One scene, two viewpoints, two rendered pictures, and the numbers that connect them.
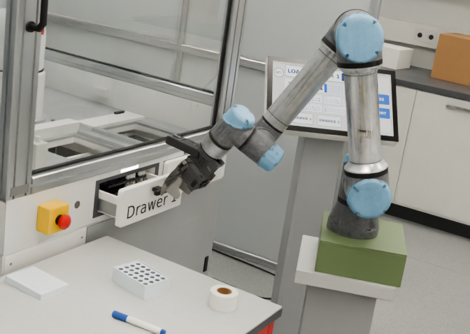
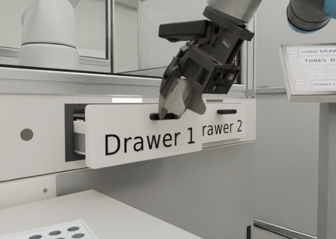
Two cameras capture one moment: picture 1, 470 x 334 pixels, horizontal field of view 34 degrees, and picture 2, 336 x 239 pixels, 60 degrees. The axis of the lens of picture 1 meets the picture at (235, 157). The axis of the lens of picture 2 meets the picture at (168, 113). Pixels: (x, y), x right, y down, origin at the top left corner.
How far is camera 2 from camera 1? 1.71 m
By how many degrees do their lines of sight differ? 23
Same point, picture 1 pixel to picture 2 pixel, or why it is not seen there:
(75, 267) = not seen: outside the picture
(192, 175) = (199, 63)
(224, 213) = (259, 198)
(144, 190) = (136, 114)
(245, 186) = (272, 176)
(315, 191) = not seen: outside the picture
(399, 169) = not seen: outside the picture
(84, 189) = (41, 112)
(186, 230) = (221, 195)
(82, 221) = (44, 163)
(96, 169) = (62, 85)
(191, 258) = (232, 228)
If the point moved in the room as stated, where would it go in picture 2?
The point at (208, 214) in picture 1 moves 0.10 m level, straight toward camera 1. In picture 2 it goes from (245, 178) to (244, 186)
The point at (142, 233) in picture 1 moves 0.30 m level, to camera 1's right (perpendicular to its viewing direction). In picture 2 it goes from (160, 193) to (289, 206)
